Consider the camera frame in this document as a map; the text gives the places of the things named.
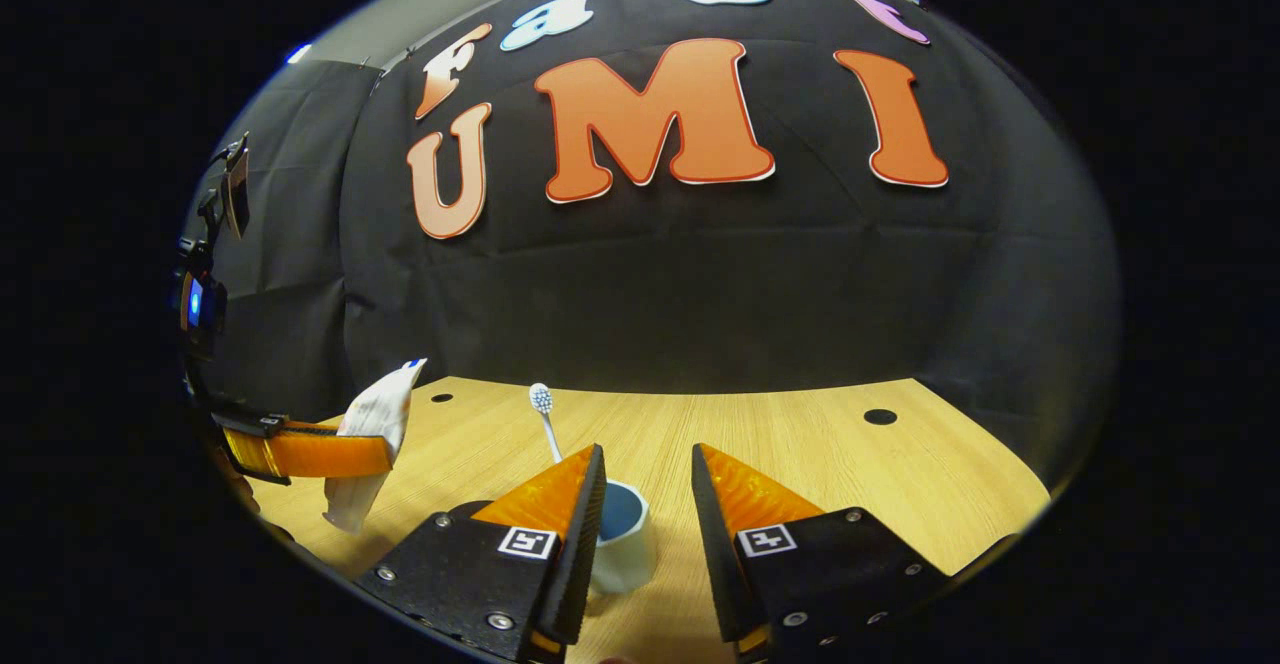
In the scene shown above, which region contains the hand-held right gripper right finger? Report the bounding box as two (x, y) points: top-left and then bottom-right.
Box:
(692, 444), (951, 660)

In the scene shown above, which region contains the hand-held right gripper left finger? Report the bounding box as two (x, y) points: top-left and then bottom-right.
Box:
(355, 444), (608, 663)

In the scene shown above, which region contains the pale blue cup wooden handle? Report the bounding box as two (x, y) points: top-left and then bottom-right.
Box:
(590, 481), (659, 597)

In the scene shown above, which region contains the white toothpaste tube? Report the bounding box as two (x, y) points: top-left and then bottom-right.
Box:
(322, 359), (428, 535)

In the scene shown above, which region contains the white toothbrush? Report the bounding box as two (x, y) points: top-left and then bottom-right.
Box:
(529, 383), (563, 465)

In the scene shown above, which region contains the wooden desktop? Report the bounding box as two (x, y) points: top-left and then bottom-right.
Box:
(240, 376), (1051, 664)

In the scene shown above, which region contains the black backdrop cloth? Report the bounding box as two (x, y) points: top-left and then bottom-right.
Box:
(180, 0), (1121, 490)

